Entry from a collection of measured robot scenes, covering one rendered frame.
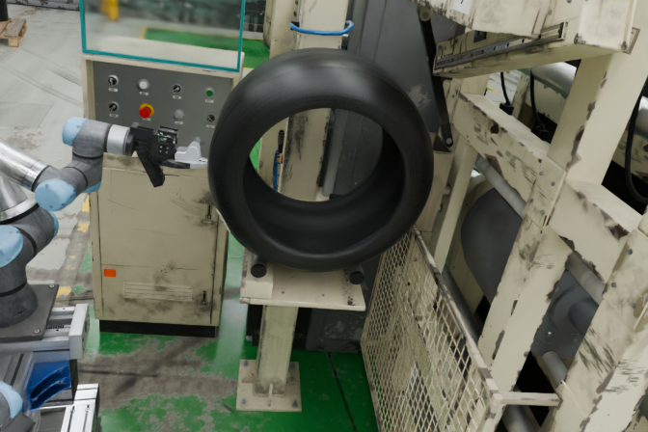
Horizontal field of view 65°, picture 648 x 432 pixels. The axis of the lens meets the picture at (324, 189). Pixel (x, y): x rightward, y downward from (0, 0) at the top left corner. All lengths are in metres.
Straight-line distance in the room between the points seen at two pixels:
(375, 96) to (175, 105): 1.01
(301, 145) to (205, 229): 0.70
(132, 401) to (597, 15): 2.04
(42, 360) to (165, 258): 0.78
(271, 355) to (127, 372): 0.64
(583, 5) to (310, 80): 0.58
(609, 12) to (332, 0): 0.81
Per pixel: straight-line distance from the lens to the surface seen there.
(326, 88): 1.20
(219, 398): 2.31
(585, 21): 0.97
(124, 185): 2.14
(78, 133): 1.40
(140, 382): 2.38
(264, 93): 1.22
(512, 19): 1.02
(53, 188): 1.32
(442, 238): 1.85
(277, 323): 2.04
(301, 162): 1.68
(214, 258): 2.25
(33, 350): 1.66
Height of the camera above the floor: 1.73
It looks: 25 degrees down
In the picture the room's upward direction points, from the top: 10 degrees clockwise
